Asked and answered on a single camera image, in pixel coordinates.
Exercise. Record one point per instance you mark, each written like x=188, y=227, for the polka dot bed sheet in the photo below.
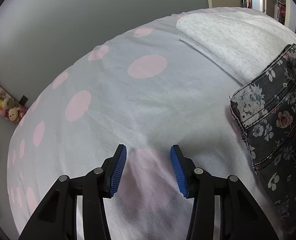
x=148, y=90

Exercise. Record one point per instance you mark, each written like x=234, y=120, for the folded white towel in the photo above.
x=242, y=44

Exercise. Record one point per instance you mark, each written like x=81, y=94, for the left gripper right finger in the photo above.
x=241, y=215

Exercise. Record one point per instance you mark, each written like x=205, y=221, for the dark floral jeans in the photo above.
x=265, y=112

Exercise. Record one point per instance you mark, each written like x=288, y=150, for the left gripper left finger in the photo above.
x=55, y=216

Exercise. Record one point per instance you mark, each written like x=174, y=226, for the plush toy row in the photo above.
x=10, y=108

